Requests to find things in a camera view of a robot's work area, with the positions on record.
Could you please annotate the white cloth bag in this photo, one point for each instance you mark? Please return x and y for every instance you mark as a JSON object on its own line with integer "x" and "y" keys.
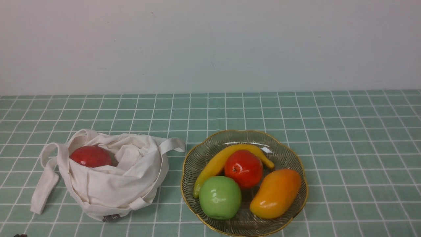
{"x": 107, "y": 192}

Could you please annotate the yellow banana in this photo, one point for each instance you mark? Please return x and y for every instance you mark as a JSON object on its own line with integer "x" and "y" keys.
{"x": 217, "y": 163}

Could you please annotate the green checkered tablecloth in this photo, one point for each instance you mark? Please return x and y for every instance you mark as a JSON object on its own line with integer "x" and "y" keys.
{"x": 360, "y": 150}

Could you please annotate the green apple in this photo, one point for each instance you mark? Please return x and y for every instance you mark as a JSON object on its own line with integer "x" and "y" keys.
{"x": 220, "y": 197}

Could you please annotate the gold-rimmed glass bowl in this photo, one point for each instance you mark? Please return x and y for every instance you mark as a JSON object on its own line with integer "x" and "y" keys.
{"x": 245, "y": 223}

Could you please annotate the red tomato fruit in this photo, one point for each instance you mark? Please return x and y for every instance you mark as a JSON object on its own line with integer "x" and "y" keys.
{"x": 244, "y": 168}

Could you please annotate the dark red apple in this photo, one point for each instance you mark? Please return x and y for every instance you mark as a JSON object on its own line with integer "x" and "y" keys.
{"x": 91, "y": 156}

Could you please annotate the orange mango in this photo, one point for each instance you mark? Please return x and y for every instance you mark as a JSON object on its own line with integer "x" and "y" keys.
{"x": 276, "y": 194}

